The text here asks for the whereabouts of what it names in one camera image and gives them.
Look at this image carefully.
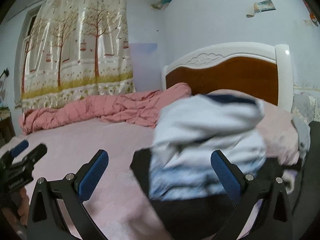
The window frame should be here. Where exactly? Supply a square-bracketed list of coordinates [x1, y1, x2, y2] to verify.
[14, 6, 40, 103]

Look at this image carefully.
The dark wooden side table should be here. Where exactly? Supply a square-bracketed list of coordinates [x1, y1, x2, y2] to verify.
[0, 108, 16, 147]

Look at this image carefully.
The white wooden headboard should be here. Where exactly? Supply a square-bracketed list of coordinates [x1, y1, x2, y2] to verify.
[161, 42, 293, 112]

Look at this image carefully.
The pink bed sheet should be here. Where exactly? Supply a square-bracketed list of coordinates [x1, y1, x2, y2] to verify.
[0, 118, 320, 240]

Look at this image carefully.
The white navy varsity jacket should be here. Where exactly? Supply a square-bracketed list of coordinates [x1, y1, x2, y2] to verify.
[149, 94, 266, 201]

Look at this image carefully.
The wall mounted desk lamp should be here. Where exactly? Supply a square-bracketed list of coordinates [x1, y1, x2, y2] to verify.
[0, 68, 9, 88]

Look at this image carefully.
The wall picture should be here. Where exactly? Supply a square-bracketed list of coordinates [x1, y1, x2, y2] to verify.
[246, 0, 276, 18]

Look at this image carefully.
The black fuzzy garment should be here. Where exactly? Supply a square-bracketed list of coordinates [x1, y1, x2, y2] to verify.
[129, 121, 320, 240]

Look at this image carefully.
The person's left hand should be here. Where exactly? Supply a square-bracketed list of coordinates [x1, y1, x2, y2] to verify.
[11, 187, 29, 226]

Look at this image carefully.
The tree print curtain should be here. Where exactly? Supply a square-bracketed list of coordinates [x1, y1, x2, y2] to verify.
[21, 0, 135, 110]

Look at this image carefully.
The pink plaid quilt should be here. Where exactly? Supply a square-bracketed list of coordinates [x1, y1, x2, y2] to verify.
[19, 82, 191, 135]

